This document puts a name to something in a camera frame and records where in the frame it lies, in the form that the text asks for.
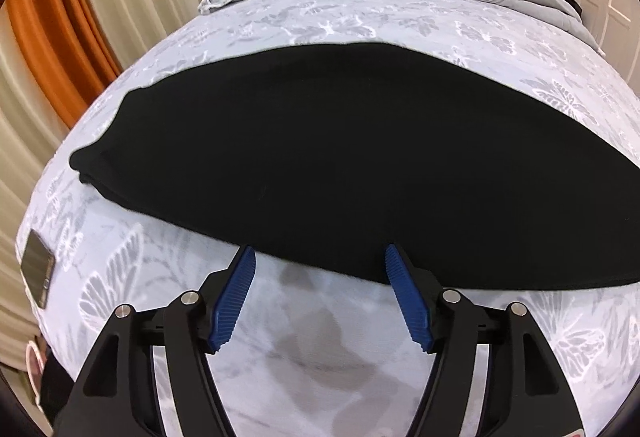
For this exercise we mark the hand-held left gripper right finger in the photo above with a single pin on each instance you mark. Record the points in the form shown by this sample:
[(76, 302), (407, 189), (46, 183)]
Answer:
[(407, 297)]

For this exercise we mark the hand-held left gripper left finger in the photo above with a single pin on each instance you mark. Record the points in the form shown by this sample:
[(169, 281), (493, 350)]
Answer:
[(232, 297)]

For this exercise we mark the black pants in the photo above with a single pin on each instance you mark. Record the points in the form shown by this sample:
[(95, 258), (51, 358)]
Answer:
[(325, 152)]

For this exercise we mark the butterfly print bed sheet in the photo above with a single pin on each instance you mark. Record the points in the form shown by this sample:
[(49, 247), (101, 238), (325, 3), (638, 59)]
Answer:
[(320, 352)]

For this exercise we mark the smartphone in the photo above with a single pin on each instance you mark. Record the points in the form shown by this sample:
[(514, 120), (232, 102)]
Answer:
[(39, 267)]

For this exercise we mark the dark cloth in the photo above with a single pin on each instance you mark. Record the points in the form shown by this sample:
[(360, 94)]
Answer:
[(55, 382)]

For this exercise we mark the pink round object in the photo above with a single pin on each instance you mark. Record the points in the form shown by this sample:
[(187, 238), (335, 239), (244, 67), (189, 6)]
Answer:
[(34, 362)]

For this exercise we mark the orange curtain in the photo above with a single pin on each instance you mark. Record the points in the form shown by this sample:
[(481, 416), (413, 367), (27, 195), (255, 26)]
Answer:
[(55, 17)]

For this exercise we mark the dark object beside bed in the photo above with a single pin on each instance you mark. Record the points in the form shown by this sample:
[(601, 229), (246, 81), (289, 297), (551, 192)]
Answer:
[(571, 3)]

